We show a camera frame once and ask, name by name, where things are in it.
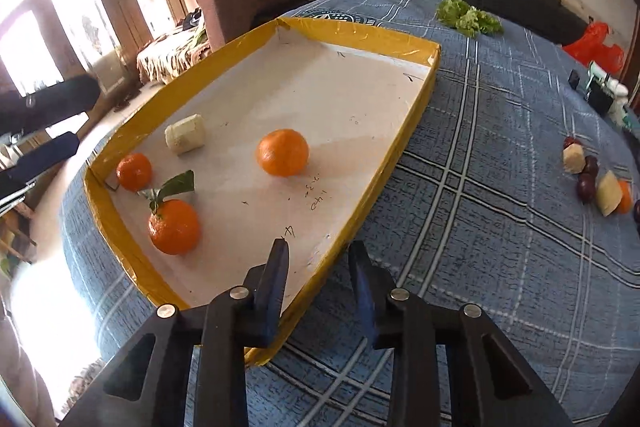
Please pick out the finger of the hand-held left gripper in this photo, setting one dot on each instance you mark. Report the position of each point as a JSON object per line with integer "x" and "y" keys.
{"x": 45, "y": 154}
{"x": 55, "y": 99}

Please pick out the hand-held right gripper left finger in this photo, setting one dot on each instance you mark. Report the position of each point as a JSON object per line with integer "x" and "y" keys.
{"x": 276, "y": 292}

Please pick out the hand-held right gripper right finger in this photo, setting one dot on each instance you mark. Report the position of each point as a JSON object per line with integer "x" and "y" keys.
{"x": 362, "y": 294}

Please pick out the yellow-rimmed white tray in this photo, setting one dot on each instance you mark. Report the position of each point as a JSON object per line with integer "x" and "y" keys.
{"x": 325, "y": 107}

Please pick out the small orange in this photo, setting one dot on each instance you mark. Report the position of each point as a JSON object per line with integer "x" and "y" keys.
{"x": 625, "y": 198}
{"x": 134, "y": 172}

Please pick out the wooden door with windows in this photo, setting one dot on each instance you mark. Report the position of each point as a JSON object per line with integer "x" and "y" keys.
{"x": 100, "y": 7}

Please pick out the bench with patterned cloth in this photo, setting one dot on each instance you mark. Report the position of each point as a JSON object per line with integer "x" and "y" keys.
{"x": 165, "y": 54}

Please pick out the orange with green leaves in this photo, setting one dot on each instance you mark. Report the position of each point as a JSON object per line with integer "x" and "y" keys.
{"x": 174, "y": 228}

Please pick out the pale sugarcane piece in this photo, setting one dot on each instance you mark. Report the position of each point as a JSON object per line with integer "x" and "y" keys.
{"x": 574, "y": 159}
{"x": 185, "y": 134}
{"x": 610, "y": 194}

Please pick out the large round orange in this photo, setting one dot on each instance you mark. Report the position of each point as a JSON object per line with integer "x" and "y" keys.
{"x": 282, "y": 153}

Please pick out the blue plaid blanket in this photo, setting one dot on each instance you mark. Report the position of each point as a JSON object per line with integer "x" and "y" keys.
{"x": 490, "y": 232}

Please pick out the dark red plum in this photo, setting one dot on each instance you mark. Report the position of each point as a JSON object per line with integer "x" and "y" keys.
{"x": 637, "y": 212}
{"x": 571, "y": 141}
{"x": 585, "y": 189}
{"x": 591, "y": 166}

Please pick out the green lettuce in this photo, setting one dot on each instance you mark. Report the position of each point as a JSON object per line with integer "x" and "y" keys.
{"x": 467, "y": 18}

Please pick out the small black object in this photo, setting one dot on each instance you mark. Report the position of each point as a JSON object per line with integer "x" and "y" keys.
{"x": 574, "y": 79}

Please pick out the white and green device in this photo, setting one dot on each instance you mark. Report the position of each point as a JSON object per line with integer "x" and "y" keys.
{"x": 612, "y": 94}

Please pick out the red plastic bag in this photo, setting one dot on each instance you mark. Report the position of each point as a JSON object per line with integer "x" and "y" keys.
{"x": 595, "y": 47}

